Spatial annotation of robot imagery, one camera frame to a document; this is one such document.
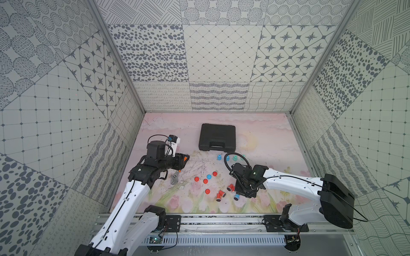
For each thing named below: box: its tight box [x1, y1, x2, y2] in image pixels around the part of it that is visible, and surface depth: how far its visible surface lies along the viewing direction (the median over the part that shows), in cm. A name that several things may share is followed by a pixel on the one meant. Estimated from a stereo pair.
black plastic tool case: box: [198, 123, 236, 154], surface depth 103 cm
